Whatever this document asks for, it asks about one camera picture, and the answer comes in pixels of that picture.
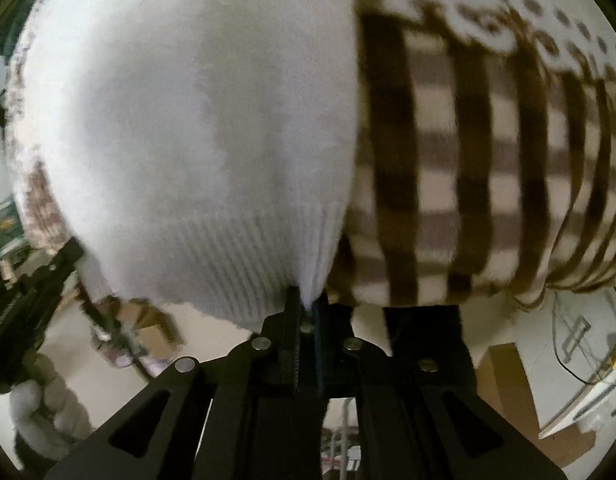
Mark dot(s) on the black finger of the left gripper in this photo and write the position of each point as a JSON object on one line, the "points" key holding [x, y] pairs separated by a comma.
{"points": [[26, 309]]}

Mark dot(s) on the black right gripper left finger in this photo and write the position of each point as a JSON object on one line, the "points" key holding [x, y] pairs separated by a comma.
{"points": [[236, 417]]}

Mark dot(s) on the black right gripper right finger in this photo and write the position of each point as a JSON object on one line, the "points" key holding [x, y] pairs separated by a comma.
{"points": [[412, 424]]}

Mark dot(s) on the white knit sweater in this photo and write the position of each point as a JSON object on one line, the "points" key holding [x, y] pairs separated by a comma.
{"points": [[201, 151]]}

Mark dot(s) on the white gloved hand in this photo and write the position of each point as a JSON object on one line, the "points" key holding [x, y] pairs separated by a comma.
{"points": [[46, 413]]}

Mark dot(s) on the black folded garment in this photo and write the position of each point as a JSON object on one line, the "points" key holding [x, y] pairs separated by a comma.
{"points": [[432, 338]]}

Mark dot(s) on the cardboard box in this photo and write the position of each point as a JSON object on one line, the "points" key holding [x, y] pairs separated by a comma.
{"points": [[503, 384]]}

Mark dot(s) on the floral fleece blanket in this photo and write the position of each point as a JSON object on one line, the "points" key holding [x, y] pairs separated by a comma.
{"points": [[486, 152]]}

